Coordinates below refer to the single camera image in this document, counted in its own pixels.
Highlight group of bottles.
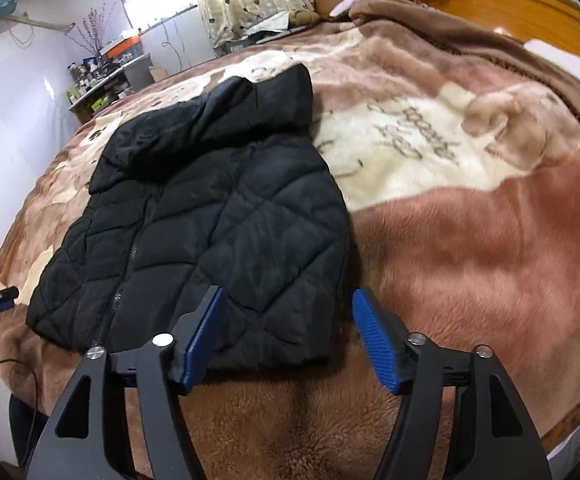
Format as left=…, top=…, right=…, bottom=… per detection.
left=67, top=57, right=110, bottom=103

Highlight black cable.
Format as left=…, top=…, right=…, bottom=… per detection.
left=0, top=357, right=40, bottom=461

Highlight orange box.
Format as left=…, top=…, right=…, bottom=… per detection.
left=100, top=35, right=143, bottom=58

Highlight white pillow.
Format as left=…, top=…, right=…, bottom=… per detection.
left=524, top=38, right=580, bottom=103

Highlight white plastic bag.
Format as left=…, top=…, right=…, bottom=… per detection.
left=240, top=12, right=291, bottom=36

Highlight wooden bed headboard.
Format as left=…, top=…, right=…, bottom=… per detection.
left=412, top=0, right=580, bottom=76

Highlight dried flower branches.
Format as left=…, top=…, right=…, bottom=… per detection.
left=70, top=2, right=118, bottom=58

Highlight black puffer jacket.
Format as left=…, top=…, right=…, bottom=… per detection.
left=26, top=63, right=353, bottom=367

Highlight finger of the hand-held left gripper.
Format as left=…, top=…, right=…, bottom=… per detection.
left=0, top=286, right=20, bottom=317

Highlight printed plush blanket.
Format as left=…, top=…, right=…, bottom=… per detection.
left=0, top=7, right=580, bottom=480

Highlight wrapped air conditioner pipe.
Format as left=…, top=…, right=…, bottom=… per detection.
left=7, top=14, right=75, bottom=31

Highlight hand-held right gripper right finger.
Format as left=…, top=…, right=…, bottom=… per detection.
left=351, top=286, right=553, bottom=480

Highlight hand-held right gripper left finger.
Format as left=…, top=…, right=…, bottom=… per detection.
left=27, top=285, right=228, bottom=480

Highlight small white cushion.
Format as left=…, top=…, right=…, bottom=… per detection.
left=330, top=0, right=368, bottom=17

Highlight cluttered desk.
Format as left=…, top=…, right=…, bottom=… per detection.
left=67, top=52, right=153, bottom=123

